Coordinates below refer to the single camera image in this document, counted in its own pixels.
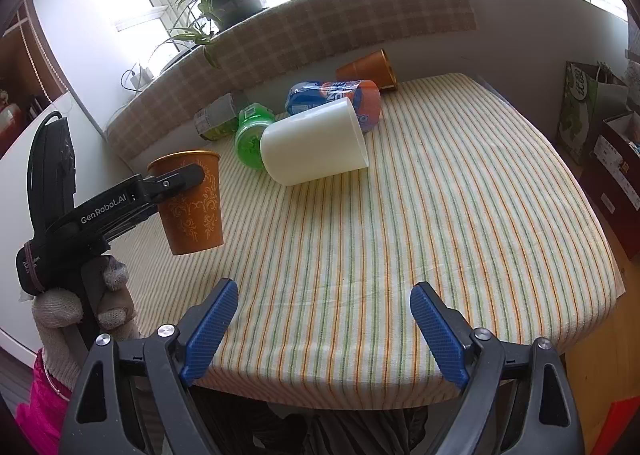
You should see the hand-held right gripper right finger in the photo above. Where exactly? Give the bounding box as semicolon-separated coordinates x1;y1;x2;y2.
410;281;586;455

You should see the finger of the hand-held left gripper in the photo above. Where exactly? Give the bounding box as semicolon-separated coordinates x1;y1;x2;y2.
102;208;162;242
142;162;205;208

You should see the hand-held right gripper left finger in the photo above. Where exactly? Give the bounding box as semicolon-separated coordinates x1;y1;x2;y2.
59;277;240;455

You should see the orange patterned cup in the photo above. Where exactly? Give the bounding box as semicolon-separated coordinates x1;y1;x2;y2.
147;150;224;256

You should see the white cup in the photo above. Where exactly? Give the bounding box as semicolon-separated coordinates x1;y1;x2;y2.
259;98;370;186

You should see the person's left forearm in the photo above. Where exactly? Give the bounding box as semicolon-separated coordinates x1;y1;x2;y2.
14;347;76;455

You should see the plain orange cup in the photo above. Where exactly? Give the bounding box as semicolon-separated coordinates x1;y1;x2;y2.
335;49;399;94

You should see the person's left hand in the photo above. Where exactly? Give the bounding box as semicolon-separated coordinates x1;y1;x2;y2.
31;255;142;388

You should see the green plastic bottle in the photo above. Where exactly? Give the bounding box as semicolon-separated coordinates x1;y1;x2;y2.
234;103;276;171

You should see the striped tablecloth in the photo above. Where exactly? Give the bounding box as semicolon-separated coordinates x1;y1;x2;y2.
107;72;626;411

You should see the blue and orange bottle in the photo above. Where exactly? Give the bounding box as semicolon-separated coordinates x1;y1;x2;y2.
285;78;382;132

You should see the red box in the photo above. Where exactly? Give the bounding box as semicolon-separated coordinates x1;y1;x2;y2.
589;394;640;455

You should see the checked cloth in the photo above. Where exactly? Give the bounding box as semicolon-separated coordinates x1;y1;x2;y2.
104;0;477;165

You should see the dark cardboard box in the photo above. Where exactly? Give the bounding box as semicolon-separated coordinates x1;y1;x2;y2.
581;112;640;257

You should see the green and white shopping bag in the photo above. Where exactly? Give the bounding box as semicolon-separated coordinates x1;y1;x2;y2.
556;60;630;166

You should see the white charger with cable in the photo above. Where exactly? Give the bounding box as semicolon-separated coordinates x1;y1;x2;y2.
119;62;157;92

